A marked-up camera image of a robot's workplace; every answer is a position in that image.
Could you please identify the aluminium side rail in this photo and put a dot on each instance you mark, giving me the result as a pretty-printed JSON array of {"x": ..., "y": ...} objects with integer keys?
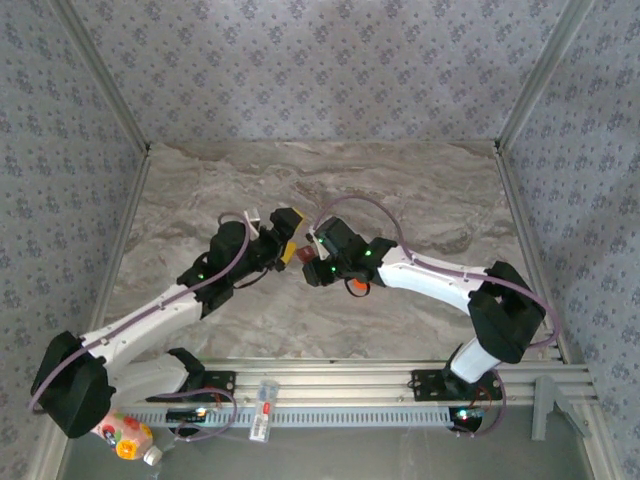
[
  {"x": 522, "y": 225},
  {"x": 127, "y": 220}
]

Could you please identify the small circuit board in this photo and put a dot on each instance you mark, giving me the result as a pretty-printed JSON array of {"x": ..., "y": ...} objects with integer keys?
[
  {"x": 185, "y": 413},
  {"x": 467, "y": 415}
]

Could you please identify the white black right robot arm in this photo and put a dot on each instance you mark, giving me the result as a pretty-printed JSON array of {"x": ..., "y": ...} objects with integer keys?
[{"x": 430, "y": 280}]

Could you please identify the clear plastic labelled packet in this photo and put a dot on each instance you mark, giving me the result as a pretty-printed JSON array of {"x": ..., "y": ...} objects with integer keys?
[{"x": 262, "y": 415}]

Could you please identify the aluminium corner post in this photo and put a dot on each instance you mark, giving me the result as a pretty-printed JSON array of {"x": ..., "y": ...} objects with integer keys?
[
  {"x": 540, "y": 75},
  {"x": 105, "y": 75}
]

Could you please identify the grey metal bracket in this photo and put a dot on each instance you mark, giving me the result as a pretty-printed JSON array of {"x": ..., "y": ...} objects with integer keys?
[{"x": 541, "y": 425}]

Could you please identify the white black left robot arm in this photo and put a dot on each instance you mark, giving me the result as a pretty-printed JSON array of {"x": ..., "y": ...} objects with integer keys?
[{"x": 150, "y": 315}]

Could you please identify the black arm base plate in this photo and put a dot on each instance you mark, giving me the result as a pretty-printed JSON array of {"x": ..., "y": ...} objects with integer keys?
[
  {"x": 220, "y": 382},
  {"x": 425, "y": 385}
]

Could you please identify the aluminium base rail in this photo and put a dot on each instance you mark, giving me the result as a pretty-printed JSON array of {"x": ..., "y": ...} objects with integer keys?
[{"x": 350, "y": 380}]

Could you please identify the orange pill bottle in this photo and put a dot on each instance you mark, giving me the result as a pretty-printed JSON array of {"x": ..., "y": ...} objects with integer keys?
[{"x": 357, "y": 285}]

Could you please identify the pink drink bottle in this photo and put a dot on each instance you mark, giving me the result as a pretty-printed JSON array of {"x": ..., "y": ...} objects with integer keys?
[{"x": 127, "y": 442}]

